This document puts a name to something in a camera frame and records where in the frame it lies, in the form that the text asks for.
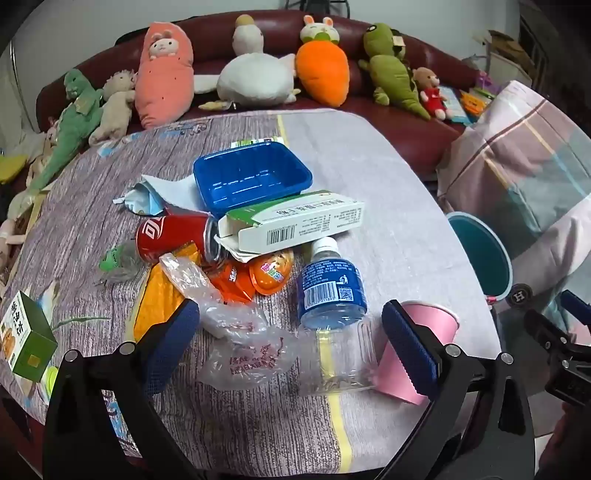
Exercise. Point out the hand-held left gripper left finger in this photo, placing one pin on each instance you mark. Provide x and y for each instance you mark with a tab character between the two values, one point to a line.
173	341

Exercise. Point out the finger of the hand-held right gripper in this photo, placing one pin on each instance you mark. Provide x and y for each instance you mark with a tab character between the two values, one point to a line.
578	305
547	332

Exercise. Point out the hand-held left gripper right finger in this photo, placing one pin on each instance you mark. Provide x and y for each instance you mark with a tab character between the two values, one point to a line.
408	346

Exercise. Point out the pink paper cup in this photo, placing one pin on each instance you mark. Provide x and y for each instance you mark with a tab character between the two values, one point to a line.
429	323

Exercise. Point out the yellow orange snack bag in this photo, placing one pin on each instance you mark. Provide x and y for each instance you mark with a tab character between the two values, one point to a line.
154	300

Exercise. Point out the clear plastic bag red print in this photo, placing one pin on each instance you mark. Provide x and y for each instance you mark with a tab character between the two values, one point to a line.
244	350

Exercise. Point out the orange snack packet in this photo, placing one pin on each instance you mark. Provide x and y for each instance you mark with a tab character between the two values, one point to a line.
231	284

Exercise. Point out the blue label water bottle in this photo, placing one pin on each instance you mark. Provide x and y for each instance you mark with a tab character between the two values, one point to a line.
330	295

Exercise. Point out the teal plastic bin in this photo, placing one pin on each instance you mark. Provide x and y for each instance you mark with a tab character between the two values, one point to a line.
480	258

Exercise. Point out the red cola can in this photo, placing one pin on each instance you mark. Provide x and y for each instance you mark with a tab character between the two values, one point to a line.
171	235

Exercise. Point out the torn light blue packet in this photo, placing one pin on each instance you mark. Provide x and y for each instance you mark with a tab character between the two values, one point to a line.
141	201

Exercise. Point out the white paper sheet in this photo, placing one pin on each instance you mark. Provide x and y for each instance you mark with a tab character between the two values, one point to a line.
178	189

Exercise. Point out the white green medicine box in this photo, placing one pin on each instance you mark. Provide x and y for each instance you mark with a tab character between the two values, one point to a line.
300	221

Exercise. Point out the blue plastic tray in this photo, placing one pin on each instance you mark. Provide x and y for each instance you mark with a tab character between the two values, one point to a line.
249	177

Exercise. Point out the green white packet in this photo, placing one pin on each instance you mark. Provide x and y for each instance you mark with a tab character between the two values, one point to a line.
256	142

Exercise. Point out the person's right forearm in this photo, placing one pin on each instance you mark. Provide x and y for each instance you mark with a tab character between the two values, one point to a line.
572	434

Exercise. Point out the yellow green round cap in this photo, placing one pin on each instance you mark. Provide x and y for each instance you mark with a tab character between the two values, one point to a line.
48	381

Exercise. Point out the green white carton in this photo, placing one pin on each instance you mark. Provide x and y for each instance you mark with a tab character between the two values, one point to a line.
27	341

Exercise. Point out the plaid pink grey blanket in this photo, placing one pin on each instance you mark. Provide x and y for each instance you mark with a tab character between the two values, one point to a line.
521	152

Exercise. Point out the pale pink plush rabbit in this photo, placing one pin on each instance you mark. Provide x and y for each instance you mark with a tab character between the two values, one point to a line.
21	198

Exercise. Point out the dark red leather sofa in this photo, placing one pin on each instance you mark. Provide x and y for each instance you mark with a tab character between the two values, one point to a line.
406	134

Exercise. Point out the orange toy packet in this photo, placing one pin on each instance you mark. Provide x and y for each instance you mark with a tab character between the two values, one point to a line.
474	102

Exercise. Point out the beige plush doll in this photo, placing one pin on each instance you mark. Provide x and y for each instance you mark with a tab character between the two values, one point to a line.
113	115

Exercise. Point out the light blue picture book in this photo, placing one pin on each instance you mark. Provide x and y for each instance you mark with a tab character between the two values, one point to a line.
455	106

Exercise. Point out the yellow cushion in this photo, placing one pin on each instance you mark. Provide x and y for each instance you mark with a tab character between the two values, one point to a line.
11	168

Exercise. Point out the light green dinosaur plush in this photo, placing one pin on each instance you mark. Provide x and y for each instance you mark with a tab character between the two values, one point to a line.
74	124

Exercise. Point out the brown teddy bear red shirt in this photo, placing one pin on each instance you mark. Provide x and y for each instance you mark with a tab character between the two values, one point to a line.
431	94

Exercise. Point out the pink carrot plush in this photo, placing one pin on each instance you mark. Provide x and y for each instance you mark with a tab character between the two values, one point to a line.
161	83

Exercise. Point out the cardboard box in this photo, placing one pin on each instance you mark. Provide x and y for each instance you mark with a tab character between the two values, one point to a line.
508	48

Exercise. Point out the olive green dinosaur plush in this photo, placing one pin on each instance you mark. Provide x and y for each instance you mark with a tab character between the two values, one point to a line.
392	74

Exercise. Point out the white duck plush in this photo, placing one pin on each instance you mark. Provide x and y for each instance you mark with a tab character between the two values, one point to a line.
256	78

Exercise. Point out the orange carrot rabbit plush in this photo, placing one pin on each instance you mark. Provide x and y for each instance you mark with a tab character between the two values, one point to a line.
323	69

